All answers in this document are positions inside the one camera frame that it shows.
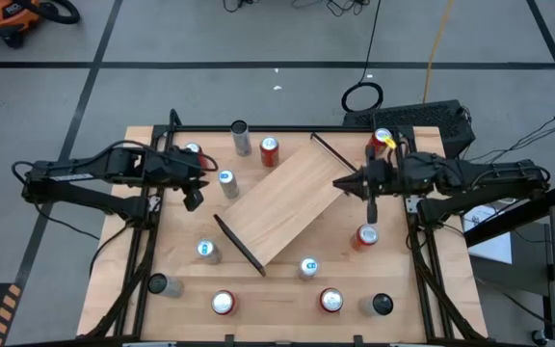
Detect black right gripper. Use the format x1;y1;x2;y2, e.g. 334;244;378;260
332;147;436;226

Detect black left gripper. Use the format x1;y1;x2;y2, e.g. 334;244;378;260
142;147;210;212

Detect blue silver energy drink can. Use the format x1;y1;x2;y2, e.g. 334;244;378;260
196;238;223;265
297;256;321;281
218;169;241;200

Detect red cola can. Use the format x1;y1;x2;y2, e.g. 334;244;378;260
184;141;210;171
210;289;239;317
318;287;345;314
366;127;394;158

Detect wooden shelf black metal legs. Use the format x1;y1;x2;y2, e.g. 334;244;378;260
212;132;359;279

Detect orange soda can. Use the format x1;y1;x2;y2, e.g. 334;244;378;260
350;224;380;253
259;136;280;169

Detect white paper sheet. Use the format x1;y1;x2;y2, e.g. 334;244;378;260
462;204;514;265

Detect black metal beam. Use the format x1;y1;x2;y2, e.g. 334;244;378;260
463;181;555;248

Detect orange shop vacuum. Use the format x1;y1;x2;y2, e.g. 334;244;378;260
0;0;81;49

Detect black aluminium table frame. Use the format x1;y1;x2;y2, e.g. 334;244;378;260
82;108;477;347

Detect black coiled cable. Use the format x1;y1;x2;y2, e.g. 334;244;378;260
340;0;385;116

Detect yellow cable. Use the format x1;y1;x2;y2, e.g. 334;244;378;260
421;0;456;105

